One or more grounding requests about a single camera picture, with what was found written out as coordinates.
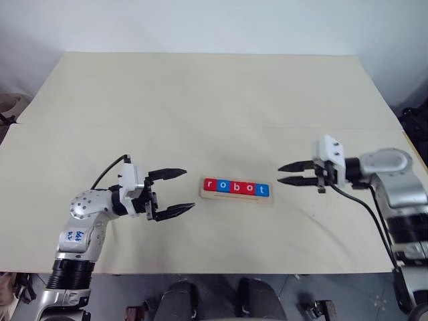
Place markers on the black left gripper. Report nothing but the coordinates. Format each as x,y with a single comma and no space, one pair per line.
148,200

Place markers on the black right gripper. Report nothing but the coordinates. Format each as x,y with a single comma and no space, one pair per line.
324,174

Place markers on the blue letter t tile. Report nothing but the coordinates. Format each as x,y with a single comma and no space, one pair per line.
262,190

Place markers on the red letter o tile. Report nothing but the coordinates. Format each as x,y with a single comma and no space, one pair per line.
249,188

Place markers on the blue letter o tile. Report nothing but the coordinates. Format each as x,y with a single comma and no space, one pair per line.
223,186

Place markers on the red letter b tile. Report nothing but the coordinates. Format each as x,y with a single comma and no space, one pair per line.
236,187

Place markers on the light wooden letter tray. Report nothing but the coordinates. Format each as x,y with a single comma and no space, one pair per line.
234,199

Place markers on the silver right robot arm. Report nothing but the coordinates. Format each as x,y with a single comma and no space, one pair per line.
398,180

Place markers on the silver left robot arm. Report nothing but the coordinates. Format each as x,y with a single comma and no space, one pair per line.
87,214

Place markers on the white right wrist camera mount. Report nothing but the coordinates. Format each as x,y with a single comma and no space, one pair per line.
331,150

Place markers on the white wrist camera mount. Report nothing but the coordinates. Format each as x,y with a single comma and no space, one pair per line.
128,182
331,150

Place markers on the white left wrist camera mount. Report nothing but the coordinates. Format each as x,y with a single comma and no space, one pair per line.
128,182

